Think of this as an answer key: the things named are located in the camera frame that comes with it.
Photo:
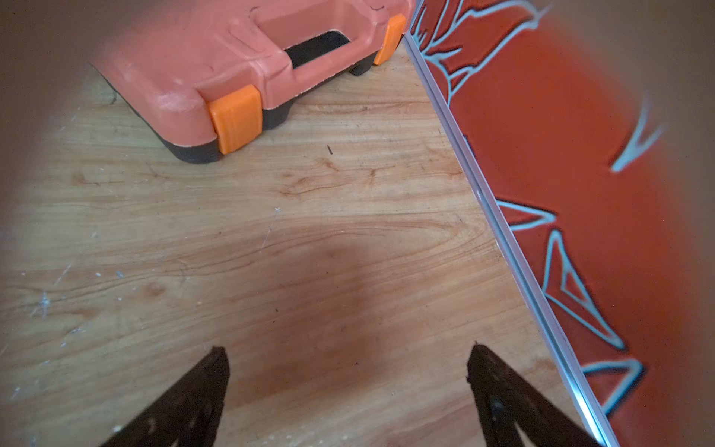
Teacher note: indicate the orange plastic tool case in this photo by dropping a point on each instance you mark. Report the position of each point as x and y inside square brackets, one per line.
[208, 77]

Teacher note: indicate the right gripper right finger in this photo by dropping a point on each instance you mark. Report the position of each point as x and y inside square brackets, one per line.
[509, 407]

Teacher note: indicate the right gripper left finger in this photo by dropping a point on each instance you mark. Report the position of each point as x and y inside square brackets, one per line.
[188, 413]

